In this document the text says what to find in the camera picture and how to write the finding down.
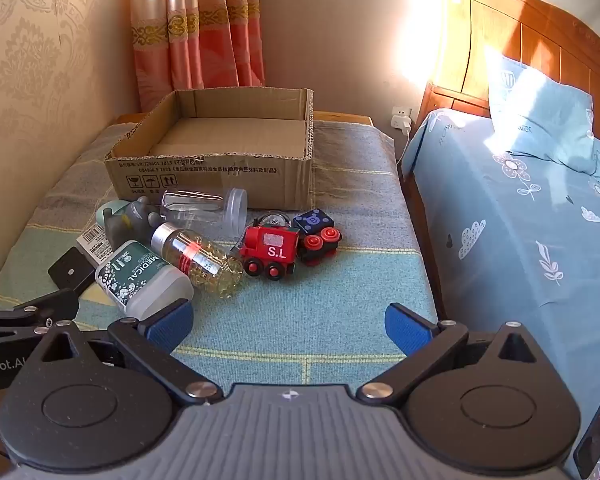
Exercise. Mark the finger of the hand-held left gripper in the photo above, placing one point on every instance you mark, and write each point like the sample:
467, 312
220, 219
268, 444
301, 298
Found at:
30, 317

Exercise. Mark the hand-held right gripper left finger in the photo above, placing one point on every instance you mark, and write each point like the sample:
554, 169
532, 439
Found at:
172, 317

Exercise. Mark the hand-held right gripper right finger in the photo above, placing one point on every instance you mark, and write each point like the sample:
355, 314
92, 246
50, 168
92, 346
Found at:
405, 325

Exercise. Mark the green and white box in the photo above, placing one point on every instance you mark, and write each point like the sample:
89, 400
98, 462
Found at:
135, 280

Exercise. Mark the clear bottle of gold capsules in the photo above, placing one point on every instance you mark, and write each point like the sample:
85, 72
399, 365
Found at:
205, 265

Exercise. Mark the black phone-like device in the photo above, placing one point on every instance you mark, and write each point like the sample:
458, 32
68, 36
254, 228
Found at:
70, 270

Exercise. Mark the red toy train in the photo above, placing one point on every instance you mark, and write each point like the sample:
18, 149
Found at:
270, 250

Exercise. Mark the cardboard box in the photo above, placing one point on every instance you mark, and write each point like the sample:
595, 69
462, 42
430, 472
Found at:
205, 180

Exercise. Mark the barcode blister pack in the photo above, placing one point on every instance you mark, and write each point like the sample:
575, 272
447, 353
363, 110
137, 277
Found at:
94, 245

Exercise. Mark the grey toy figure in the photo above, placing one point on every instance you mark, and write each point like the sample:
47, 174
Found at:
130, 225

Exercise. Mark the clear plastic jar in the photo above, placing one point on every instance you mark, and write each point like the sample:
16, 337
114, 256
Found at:
200, 207

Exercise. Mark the blue floral bedsheet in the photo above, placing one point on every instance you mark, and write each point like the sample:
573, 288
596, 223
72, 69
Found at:
505, 235

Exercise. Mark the white charger plug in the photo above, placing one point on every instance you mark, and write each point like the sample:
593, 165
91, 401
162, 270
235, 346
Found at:
406, 125

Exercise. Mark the black smartphone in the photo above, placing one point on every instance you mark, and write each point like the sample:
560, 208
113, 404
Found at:
595, 435

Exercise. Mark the light blue pillow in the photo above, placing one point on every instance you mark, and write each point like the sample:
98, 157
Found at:
540, 110

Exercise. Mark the pink patterned curtain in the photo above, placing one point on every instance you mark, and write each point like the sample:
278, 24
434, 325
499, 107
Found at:
195, 35

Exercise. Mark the wooden headboard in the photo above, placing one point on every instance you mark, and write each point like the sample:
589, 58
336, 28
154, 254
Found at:
530, 35

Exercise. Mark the white wall socket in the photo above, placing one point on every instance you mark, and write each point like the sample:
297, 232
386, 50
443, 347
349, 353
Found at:
397, 111

